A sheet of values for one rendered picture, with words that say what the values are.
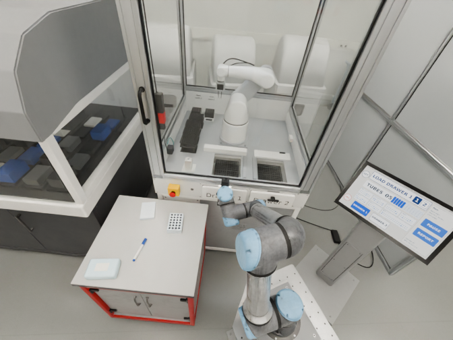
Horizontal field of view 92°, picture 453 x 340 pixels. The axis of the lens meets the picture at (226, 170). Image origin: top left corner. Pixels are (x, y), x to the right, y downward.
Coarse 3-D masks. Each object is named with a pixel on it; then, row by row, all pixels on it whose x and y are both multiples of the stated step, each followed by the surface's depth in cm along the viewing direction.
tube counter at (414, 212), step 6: (384, 198) 124; (390, 198) 122; (396, 198) 121; (396, 204) 121; (402, 204) 119; (408, 204) 118; (408, 210) 118; (414, 210) 116; (420, 210) 115; (414, 216) 116; (420, 216) 115
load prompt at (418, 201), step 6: (372, 174) 128; (378, 174) 127; (372, 180) 128; (378, 180) 126; (384, 180) 125; (390, 180) 124; (384, 186) 125; (390, 186) 123; (396, 186) 122; (396, 192) 121; (402, 192) 120; (408, 192) 119; (408, 198) 118; (414, 198) 117; (420, 198) 116; (420, 204) 116; (426, 204) 114
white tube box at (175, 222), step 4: (172, 216) 139; (176, 216) 139; (180, 216) 139; (172, 220) 136; (176, 220) 137; (180, 220) 138; (168, 224) 134; (172, 224) 134; (176, 224) 135; (180, 224) 135; (168, 228) 132; (172, 228) 134; (176, 228) 134; (180, 228) 133; (168, 232) 133; (172, 232) 133; (176, 232) 133; (180, 232) 133
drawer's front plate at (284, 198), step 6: (252, 192) 141; (258, 192) 142; (264, 192) 142; (270, 192) 142; (252, 198) 146; (258, 198) 145; (264, 198) 145; (276, 198) 144; (282, 198) 144; (288, 198) 143; (294, 198) 143; (270, 204) 149; (276, 204) 148; (282, 204) 148; (288, 204) 147
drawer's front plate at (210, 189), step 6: (204, 186) 142; (210, 186) 142; (204, 192) 144; (210, 192) 144; (234, 192) 142; (240, 192) 142; (246, 192) 142; (210, 198) 148; (216, 198) 148; (234, 198) 147; (240, 198) 146
